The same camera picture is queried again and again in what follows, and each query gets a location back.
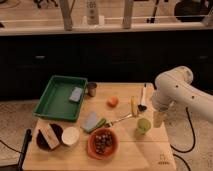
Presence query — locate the black cable right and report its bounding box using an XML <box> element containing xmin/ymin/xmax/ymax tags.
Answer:
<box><xmin>170</xmin><ymin>107</ymin><xmax>197</xmax><ymax>171</ymax></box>

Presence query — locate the dark brown bowl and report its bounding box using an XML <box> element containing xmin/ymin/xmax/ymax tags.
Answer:
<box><xmin>36</xmin><ymin>124</ymin><xmax>63</xmax><ymax>151</ymax></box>

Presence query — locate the green plastic cup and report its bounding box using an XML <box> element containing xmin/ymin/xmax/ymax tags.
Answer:
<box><xmin>137</xmin><ymin>118</ymin><xmax>151</xmax><ymax>134</ymax></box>

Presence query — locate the small orange apple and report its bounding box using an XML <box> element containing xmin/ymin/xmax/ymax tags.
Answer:
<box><xmin>107</xmin><ymin>96</ymin><xmax>119</xmax><ymax>107</ymax></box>

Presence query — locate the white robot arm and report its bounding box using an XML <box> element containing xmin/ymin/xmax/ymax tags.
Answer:
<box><xmin>151</xmin><ymin>66</ymin><xmax>213</xmax><ymax>128</ymax></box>

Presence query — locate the blue sponge in tray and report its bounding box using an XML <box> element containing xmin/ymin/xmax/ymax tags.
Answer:
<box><xmin>69</xmin><ymin>87</ymin><xmax>83</xmax><ymax>102</ymax></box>

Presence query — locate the white paper cup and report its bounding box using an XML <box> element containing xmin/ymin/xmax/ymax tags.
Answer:
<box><xmin>62</xmin><ymin>127</ymin><xmax>80</xmax><ymax>146</ymax></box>

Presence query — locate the small metal cup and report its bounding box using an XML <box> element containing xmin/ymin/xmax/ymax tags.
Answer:
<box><xmin>87</xmin><ymin>82</ymin><xmax>97</xmax><ymax>97</ymax></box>

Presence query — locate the white remote device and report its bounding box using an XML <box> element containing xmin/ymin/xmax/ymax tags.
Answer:
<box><xmin>86</xmin><ymin>0</ymin><xmax>99</xmax><ymax>25</ymax></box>

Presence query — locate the black spoon white handle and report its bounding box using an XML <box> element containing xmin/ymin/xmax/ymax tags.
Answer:
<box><xmin>138</xmin><ymin>84</ymin><xmax>147</xmax><ymax>112</ymax></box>

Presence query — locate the orange bowl with grapes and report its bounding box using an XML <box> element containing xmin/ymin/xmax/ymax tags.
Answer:
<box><xmin>87</xmin><ymin>128</ymin><xmax>118</xmax><ymax>160</ymax></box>

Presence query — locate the black bar left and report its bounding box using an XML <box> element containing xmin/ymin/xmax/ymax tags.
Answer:
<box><xmin>17</xmin><ymin>129</ymin><xmax>32</xmax><ymax>171</ymax></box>

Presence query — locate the green plastic tray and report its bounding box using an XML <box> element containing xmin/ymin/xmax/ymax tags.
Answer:
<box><xmin>34</xmin><ymin>75</ymin><xmax>87</xmax><ymax>122</ymax></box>

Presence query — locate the wooden block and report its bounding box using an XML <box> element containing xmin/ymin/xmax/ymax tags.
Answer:
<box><xmin>41</xmin><ymin>125</ymin><xmax>60</xmax><ymax>149</ymax></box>

